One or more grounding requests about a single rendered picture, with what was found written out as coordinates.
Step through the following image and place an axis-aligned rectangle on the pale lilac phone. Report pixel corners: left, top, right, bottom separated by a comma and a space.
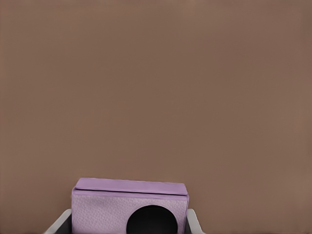
71, 177, 190, 234

